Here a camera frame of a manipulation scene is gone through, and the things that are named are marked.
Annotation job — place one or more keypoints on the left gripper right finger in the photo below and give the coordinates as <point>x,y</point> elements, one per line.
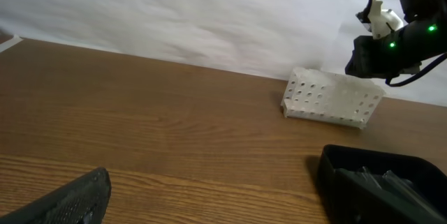
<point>384,211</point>

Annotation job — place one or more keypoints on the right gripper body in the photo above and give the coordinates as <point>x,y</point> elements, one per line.
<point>370,58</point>

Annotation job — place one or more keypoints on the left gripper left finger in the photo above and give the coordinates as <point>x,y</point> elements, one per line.
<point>70,203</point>

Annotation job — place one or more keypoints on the black tray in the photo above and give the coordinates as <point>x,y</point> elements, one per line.
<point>384,157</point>

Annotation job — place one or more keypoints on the white test tube rack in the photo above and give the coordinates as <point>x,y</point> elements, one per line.
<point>321,98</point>

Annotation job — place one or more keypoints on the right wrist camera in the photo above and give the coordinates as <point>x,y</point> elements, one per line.
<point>384,20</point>

